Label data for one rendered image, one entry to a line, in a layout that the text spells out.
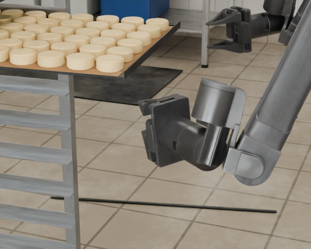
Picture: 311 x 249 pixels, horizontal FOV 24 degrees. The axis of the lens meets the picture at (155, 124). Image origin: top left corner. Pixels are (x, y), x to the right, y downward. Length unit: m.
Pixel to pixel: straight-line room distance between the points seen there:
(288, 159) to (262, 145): 2.31
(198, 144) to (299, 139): 2.56
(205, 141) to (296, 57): 0.17
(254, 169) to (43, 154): 0.93
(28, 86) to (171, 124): 0.77
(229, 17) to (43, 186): 0.65
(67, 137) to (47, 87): 0.14
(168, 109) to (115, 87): 3.12
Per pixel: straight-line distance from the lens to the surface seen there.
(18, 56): 1.33
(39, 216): 1.94
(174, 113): 1.10
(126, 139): 3.49
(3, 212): 1.98
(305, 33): 1.02
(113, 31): 1.48
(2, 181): 1.94
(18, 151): 1.88
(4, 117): 1.86
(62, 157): 1.83
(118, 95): 4.08
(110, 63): 1.27
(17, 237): 2.00
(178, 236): 2.65
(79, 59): 1.29
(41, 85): 1.78
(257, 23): 1.71
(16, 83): 1.81
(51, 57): 1.31
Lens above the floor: 1.33
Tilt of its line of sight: 21 degrees down
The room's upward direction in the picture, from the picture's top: straight up
